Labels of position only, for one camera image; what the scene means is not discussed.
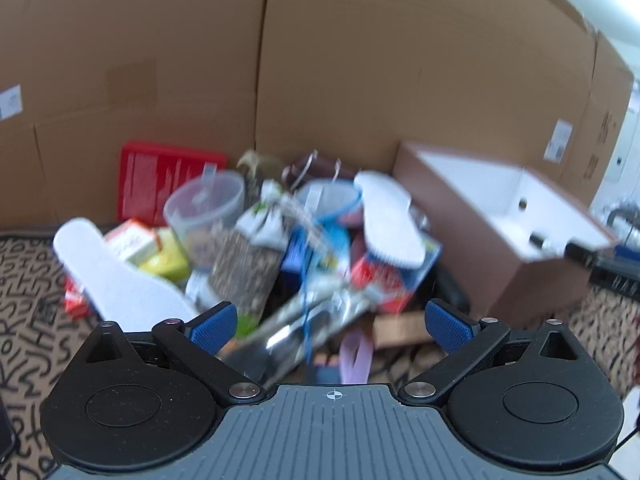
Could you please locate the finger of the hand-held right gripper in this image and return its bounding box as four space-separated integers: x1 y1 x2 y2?
565 241 621 264

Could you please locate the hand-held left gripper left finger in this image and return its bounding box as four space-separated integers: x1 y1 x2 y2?
82 301 266 406

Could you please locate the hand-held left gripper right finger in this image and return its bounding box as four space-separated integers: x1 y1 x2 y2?
402 300 581 405

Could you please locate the white marker with black cap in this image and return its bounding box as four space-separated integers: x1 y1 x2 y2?
529 232 568 254

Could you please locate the brown cardboard box white inside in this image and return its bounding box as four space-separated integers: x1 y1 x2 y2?
392 141 621 328

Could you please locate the black device with metal clip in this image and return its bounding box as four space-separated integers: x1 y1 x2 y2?
430 265 472 322

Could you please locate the copper coloured box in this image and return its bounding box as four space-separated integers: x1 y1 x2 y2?
372 310 442 349

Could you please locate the clear bag of dried herbs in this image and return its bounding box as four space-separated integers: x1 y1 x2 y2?
209 230 282 337

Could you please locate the colourful printed box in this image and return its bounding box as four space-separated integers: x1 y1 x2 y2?
350 240 442 314

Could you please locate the shiny clear zip pouch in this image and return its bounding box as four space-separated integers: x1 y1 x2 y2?
225 290 372 382

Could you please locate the yellow green small box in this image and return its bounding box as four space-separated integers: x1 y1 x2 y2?
137 227 191 284

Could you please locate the clear plastic cup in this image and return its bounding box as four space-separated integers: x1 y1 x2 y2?
164 170 246 272

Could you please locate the white shipping label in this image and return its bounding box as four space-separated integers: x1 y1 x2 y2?
545 120 574 164
0 85 24 121

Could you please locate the white shoe insole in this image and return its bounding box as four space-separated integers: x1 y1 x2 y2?
52 217 202 324
354 170 427 267

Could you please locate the white and orange small box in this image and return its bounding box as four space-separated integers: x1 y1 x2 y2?
105 220 162 267

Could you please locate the small red card box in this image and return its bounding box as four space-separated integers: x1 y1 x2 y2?
64 280 94 319

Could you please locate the red flat box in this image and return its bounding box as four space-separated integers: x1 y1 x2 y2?
120 141 229 227

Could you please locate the clear pouch with blue trim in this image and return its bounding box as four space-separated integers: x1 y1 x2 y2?
295 180 364 223

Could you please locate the beige plastic hook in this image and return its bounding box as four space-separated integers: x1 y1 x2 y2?
237 152 274 177

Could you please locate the black lettered tan mat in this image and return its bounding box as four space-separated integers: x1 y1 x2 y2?
0 230 640 480

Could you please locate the maroon pouch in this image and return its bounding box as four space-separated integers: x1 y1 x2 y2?
282 155 347 182

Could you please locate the black flat device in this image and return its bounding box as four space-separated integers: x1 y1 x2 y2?
0 400 16 457

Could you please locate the cardboard backdrop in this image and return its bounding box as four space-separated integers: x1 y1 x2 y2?
0 0 636 237

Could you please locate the lilac keychain strap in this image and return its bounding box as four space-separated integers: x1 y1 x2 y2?
340 332 374 384

